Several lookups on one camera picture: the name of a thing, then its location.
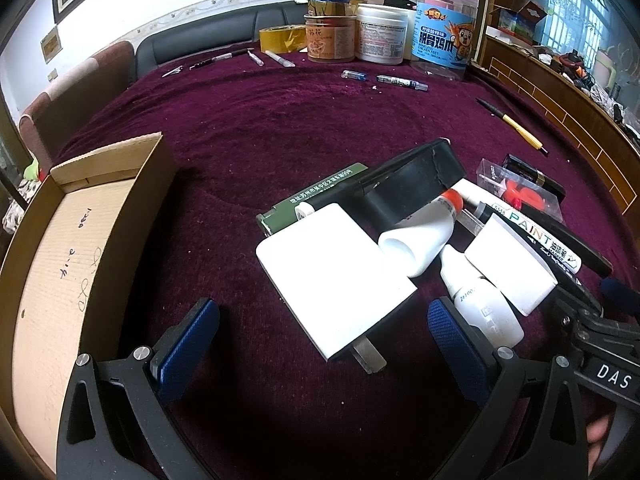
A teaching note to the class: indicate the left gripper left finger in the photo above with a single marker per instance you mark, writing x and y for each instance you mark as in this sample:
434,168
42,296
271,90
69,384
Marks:
117,396

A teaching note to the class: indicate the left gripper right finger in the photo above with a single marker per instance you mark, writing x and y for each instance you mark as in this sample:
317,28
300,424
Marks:
496,379

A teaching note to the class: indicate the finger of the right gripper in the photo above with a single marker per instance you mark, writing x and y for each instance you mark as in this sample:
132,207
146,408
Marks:
617,292

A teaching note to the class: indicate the white paint marker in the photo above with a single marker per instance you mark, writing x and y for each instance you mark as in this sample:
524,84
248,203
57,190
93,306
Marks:
474,195

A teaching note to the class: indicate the red candle clear package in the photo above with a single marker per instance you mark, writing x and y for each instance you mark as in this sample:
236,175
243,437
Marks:
515,190

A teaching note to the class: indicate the small white cube charger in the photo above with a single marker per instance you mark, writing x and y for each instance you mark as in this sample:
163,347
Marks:
511,265

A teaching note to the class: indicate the white dropper bottle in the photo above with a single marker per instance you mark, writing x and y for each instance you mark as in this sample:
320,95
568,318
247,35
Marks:
478,301

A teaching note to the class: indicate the black gold lipstick tube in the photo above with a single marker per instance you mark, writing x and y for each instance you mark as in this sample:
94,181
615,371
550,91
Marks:
529,172

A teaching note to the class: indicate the white bottle orange cap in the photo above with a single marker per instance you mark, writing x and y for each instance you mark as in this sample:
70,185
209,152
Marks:
413,244

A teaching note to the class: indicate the black electrical tape roll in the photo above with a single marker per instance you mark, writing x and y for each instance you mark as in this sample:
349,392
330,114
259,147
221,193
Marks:
384,201

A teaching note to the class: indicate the large white power adapter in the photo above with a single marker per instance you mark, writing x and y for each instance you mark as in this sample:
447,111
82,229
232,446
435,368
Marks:
335,281

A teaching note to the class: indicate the green lighter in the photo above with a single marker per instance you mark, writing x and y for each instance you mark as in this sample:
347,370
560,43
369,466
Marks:
283,214

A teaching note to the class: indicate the black twin marker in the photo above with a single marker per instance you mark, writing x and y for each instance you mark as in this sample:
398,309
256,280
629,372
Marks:
590,257

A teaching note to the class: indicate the person's right hand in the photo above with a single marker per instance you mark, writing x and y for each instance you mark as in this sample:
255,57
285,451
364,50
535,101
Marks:
597,431

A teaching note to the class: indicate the maroon velvet tablecloth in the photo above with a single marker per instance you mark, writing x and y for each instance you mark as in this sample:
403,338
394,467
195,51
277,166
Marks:
264,404

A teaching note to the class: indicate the yellow black pen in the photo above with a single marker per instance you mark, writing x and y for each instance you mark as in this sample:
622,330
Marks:
520,130

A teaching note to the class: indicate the wooden side cabinet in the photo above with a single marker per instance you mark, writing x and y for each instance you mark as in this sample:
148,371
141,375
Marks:
608,150

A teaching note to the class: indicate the brown cardboard tray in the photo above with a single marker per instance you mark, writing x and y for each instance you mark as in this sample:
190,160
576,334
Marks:
65,281

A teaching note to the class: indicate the blue label snack jar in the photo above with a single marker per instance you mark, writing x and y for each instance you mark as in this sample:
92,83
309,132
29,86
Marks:
443,35

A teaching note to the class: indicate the maroon armchair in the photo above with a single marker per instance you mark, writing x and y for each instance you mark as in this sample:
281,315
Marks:
70,101

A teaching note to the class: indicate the blue patterned pen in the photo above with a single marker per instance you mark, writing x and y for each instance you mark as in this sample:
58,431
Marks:
402,82

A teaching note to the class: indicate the small silver battery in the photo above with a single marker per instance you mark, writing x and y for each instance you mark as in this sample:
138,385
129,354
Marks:
351,74

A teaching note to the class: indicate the white plastic tub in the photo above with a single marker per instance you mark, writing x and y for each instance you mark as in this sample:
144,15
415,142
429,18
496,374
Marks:
384,34

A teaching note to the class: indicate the silver pen cap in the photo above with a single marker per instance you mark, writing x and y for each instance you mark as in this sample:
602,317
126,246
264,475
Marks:
174,71

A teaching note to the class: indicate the brown label plastic jar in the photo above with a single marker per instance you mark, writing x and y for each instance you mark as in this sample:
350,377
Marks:
330,39

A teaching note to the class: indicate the black silver pen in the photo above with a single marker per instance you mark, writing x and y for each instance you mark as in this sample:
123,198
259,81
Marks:
221,57

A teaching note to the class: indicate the thin silver scalpel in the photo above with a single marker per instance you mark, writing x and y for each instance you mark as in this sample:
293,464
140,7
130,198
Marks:
255,59

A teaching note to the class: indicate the white craft knife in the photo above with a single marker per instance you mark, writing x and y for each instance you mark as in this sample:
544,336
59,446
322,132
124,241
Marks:
284,62

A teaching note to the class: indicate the yellow packing tape roll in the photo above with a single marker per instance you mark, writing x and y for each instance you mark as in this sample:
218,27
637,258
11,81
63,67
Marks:
283,39

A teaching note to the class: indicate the black leather sofa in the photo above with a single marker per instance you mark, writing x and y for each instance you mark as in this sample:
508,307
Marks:
217,31

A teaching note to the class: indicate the small framed wall plaque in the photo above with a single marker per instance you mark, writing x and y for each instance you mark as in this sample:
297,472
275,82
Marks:
51,45

